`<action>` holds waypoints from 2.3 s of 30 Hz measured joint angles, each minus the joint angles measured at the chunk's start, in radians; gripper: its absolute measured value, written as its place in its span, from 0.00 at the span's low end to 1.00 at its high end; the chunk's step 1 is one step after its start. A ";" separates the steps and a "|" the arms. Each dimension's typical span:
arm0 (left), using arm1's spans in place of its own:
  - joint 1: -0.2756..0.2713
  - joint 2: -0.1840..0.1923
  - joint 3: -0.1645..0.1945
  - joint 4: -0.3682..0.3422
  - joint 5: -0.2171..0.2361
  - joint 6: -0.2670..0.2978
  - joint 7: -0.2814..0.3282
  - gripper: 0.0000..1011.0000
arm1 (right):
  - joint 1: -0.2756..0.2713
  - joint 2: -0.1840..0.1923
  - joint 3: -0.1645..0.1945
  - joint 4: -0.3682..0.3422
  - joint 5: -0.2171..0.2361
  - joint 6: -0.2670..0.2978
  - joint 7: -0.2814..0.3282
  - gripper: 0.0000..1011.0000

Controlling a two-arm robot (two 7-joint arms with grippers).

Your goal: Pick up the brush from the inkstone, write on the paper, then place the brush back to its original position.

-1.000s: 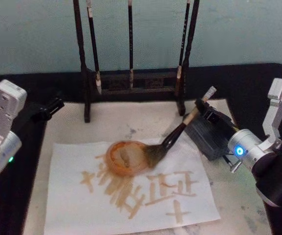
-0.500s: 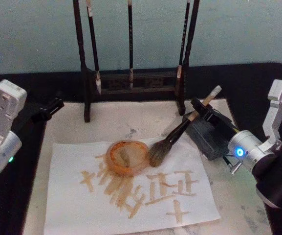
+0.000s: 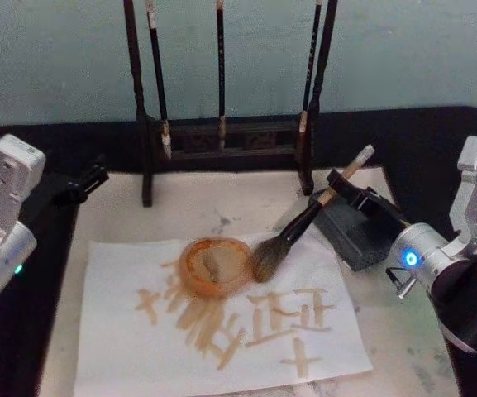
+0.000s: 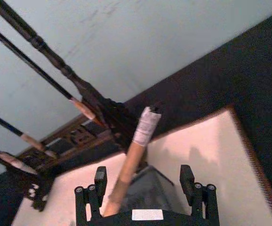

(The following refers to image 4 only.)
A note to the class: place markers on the dark grey ink dish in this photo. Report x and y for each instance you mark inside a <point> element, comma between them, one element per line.
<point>152,188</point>

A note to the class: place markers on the white mat with brown border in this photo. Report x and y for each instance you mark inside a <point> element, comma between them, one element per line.
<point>208,141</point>

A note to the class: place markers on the black table cloth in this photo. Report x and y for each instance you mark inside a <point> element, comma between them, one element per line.
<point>244,70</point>

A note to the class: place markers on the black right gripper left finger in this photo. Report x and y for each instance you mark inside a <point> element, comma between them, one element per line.
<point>101,179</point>

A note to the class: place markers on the wooden brush with white tape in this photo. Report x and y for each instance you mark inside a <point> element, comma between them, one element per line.
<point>132,160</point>

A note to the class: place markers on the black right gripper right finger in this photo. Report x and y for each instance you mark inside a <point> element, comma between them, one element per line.
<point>187,179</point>

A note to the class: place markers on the dark wooden brush rack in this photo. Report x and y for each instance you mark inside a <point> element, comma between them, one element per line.
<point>55,58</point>

